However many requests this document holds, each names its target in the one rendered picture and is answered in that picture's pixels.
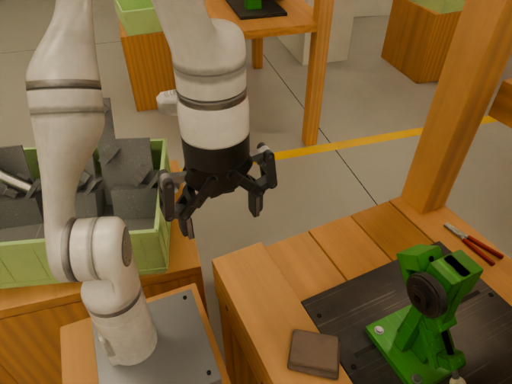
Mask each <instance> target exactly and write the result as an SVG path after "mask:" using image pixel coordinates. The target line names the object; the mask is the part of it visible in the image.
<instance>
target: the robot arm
mask: <svg viewBox="0 0 512 384"><path fill-rule="evenodd" d="M151 2H152V5H153V7H154V9H155V12H156V14H157V16H158V20H159V22H160V25H161V26H162V30H163V32H164V34H165V37H166V40H167V41H168V45H169V47H170V50H171V58H172V63H173V69H174V79H175V84H176V89H173V90H169V91H163V92H160V93H159V95H158V96H157V97H156V101H157V105H158V111H159V113H160V114H163V115H168V116H178V122H179V127H180V133H181V142H182V148H183V153H184V168H183V170H182V171H178V172H173V173H168V170H166V169H162V170H160V171H159V172H158V195H159V207H160V209H161V212H162V214H163V216H164V218H165V221H166V222H171V221H173V220H174V219H177V220H178V224H179V228H180V230H181V233H182V235H183V236H184V237H186V236H187V237H188V238H189V240H191V239H192V238H194V228H193V223H192V219H191V215H192V214H193V212H194V211H195V209H196V208H198V209H199V208H201V206H202V205H203V203H204V202H205V201H206V199H207V197H210V198H211V199H212V198H214V197H218V196H219V195H221V194H229V193H231V192H234V191H235V189H236V188H237V187H238V186H240V187H242V188H244V189H245V190H246V191H247V192H248V208H249V211H250V212H251V214H252V216H253V217H254V218H255V217H257V216H260V211H262V209H263V195H264V193H265V191H266V190H267V189H269V188H270V189H274V188H275V187H276V186H277V172H276V165H275V158H274V153H273V152H272V151H271V150H270V149H269V148H268V146H267V145H266V144H265V143H264V142H260V143H259V144H258V145H257V149H256V150H254V151H251V152H250V127H249V102H248V93H247V85H246V46H245V38H244V34H243V32H242V30H241V28H240V27H239V26H238V25H237V24H235V23H233V22H231V21H227V20H225V19H219V18H210V17H209V15H208V12H207V9H206V0H151ZM25 85H26V90H27V101H28V106H29V111H30V119H31V123H32V127H33V132H34V139H35V144H36V148H37V157H38V163H39V169H40V180H41V187H42V198H43V221H44V235H45V244H46V256H47V260H48V265H49V268H50V271H51V273H52V275H53V277H54V278H55V279H56V280H58V281H59V282H62V283H75V282H83V283H82V287H81V298H82V302H83V303H84V305H85V308H86V309H87V310H88V313H89V315H90V316H91V319H92V321H93V322H94V325H95V327H96V329H97V330H98V338H99V339H98V341H100V343H101V346H102V347H103V349H104V352H105V353H106V355H107V357H108V359H109V361H110V363H111V365H112V366H116V365H118V364H120V365H124V366H132V365H136V364H138V363H141V362H143V361H144V360H146V359H147V358H148V357H149V356H150V355H151V354H152V352H153V351H154V349H155V347H156V344H157V338H158V337H157V333H156V330H155V326H154V323H153V320H152V316H151V314H150V311H149V307H148V304H147V302H146V298H145V295H144V292H143V289H142V285H141V282H140V279H139V273H138V269H137V266H136V260H135V258H134V254H133V248H132V244H131V240H130V234H129V231H128V228H127V226H126V223H125V222H124V221H123V220H122V219H121V218H120V217H118V216H102V217H90V218H80V219H77V218H76V214H75V195H76V191H77V187H78V183H79V181H80V178H81V176H82V173H83V171H84V170H85V167H86V165H87V164H88V161H89V160H90V158H91V156H92V154H93V152H94V151H95V149H96V147H97V145H98V143H99V141H100V139H101V136H102V133H103V131H104V125H105V116H104V103H103V96H102V90H101V80H100V76H99V71H98V59H97V53H96V46H95V38H94V23H93V9H92V0H56V4H55V10H54V13H53V17H52V20H51V22H50V25H49V27H48V28H47V30H46V33H45V34H44V35H43V38H42V40H41V41H40V43H39V45H38V46H37V48H36V50H35V52H34V54H33V55H32V58H31V60H30V62H29V64H28V67H27V71H26V75H25ZM253 162H256V163H257V164H258V165H259V166H260V172H261V177H260V178H258V179H255V178H254V177H252V176H251V175H250V174H249V173H248V172H249V170H250V169H251V167H252V165H253ZM183 182H186V184H185V186H184V188H183V190H182V195H181V196H180V197H179V199H178V201H177V202H176V203H175V204H174V193H177V192H178V189H179V187H180V185H181V184H182V183H183ZM195 190H196V191H197V192H198V193H197V194H196V193H195Z"/></svg>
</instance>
